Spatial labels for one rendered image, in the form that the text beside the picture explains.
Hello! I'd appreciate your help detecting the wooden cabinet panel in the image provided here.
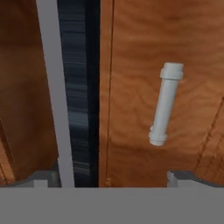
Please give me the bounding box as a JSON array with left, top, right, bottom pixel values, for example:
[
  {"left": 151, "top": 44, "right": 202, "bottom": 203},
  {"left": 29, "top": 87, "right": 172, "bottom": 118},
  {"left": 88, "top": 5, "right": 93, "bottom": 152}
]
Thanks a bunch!
[{"left": 0, "top": 0, "right": 60, "bottom": 186}]

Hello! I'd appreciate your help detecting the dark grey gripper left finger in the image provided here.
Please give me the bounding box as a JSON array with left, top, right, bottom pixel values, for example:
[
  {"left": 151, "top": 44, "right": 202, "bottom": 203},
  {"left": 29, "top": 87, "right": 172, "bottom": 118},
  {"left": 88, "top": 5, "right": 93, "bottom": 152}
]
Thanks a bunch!
[{"left": 8, "top": 162, "right": 63, "bottom": 188}]

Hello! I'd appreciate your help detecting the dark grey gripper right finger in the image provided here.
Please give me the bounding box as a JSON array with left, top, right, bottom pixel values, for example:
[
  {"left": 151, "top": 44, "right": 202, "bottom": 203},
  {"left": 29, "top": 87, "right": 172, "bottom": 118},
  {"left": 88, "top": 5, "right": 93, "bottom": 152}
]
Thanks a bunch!
[{"left": 166, "top": 171, "right": 224, "bottom": 188}]

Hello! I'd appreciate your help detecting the white cylindrical drawer handle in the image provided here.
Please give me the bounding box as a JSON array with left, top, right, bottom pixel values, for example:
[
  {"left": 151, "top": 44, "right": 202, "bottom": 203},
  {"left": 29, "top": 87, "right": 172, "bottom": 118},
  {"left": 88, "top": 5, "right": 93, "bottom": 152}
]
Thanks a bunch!
[{"left": 148, "top": 61, "right": 185, "bottom": 147}]

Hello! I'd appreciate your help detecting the grey counter edge strip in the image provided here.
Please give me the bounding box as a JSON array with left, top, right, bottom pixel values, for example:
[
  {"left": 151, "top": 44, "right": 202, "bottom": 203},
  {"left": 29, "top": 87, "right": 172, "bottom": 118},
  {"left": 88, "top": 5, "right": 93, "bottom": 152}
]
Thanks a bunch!
[{"left": 35, "top": 0, "right": 76, "bottom": 188}]

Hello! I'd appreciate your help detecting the wooden drawer front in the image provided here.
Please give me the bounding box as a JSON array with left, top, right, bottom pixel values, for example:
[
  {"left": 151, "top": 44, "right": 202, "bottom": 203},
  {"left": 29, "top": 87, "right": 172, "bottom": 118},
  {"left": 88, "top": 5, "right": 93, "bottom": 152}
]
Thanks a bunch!
[{"left": 98, "top": 0, "right": 224, "bottom": 188}]

